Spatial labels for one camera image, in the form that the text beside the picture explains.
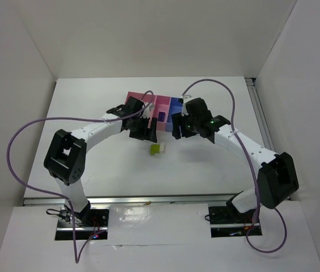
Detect dark blue lego plate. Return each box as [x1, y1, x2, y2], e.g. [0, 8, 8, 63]
[158, 112, 166, 122]

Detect green lego piece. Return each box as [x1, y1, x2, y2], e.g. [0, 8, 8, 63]
[150, 144, 160, 156]

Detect white lego piece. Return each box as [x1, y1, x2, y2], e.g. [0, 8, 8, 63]
[159, 143, 165, 154]

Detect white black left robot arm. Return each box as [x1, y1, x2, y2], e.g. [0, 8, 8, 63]
[44, 96, 157, 224]

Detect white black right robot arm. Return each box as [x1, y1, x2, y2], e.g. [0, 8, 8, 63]
[172, 113, 299, 223]

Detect blue container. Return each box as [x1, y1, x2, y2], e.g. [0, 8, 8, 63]
[165, 97, 183, 132]

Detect small pink container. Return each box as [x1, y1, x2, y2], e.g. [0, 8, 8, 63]
[151, 95, 171, 131]

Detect large pink container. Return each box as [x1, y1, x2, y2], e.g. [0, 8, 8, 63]
[125, 91, 155, 128]

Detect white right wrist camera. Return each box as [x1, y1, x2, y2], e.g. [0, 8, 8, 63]
[141, 103, 155, 118]

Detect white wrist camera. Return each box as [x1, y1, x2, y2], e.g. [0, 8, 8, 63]
[178, 94, 193, 116]
[141, 103, 155, 118]

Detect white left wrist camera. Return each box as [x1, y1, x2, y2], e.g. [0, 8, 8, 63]
[178, 94, 193, 116]

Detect aluminium side rail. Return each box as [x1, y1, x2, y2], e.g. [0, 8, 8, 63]
[245, 78, 275, 151]

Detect aluminium front rail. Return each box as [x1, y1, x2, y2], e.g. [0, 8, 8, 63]
[23, 194, 233, 206]

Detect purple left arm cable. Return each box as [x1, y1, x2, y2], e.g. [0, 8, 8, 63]
[7, 90, 154, 264]

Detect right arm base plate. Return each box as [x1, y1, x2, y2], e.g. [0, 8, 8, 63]
[204, 206, 262, 238]

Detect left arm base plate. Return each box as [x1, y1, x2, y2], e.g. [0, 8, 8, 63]
[45, 207, 110, 241]

